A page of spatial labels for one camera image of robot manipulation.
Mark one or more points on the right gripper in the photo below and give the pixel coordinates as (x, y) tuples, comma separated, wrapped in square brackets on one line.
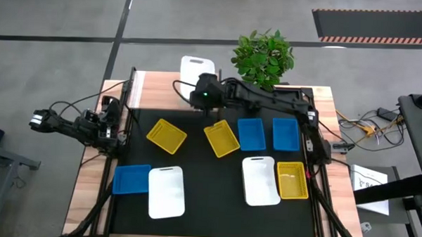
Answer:
[(208, 93)]

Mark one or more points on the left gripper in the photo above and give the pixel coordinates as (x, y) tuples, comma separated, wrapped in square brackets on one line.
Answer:
[(94, 123)]

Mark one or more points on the yellow slotted plastic basket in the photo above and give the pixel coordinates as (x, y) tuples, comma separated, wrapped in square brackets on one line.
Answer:
[(221, 139), (292, 181), (166, 136)]

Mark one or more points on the blue slotted plastic basket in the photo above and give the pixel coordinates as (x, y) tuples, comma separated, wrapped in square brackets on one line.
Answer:
[(286, 135), (251, 134), (131, 179)]

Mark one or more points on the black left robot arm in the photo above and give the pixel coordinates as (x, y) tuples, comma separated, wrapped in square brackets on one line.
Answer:
[(63, 127)]

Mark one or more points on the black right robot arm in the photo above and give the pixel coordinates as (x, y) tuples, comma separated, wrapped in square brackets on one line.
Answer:
[(268, 96)]

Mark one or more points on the wooden shelf black legs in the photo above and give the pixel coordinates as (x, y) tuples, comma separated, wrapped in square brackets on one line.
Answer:
[(162, 92)]

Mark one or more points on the green potted plant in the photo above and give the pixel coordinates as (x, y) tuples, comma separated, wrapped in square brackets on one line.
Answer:
[(262, 60)]

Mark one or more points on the gray metal desk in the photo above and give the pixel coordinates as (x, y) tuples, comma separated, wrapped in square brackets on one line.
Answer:
[(5, 157)]

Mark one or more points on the black floor mat striped edge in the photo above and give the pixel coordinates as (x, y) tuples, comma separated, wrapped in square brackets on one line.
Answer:
[(376, 24)]

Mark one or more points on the black power adapter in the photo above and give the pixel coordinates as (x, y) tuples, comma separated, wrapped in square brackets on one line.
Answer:
[(385, 114)]

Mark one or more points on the white cardboard box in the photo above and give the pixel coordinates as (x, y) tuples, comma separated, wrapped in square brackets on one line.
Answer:
[(367, 187)]

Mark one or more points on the black side desk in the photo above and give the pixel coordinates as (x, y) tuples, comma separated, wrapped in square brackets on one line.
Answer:
[(418, 140)]

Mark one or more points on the black aluminium rig frame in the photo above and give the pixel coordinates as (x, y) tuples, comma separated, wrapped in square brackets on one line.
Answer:
[(107, 213)]

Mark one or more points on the black clamp mount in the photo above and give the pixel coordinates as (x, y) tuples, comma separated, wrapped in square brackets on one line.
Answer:
[(342, 147)]

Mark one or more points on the small white bracket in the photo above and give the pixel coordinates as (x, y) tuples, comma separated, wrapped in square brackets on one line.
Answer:
[(366, 227)]

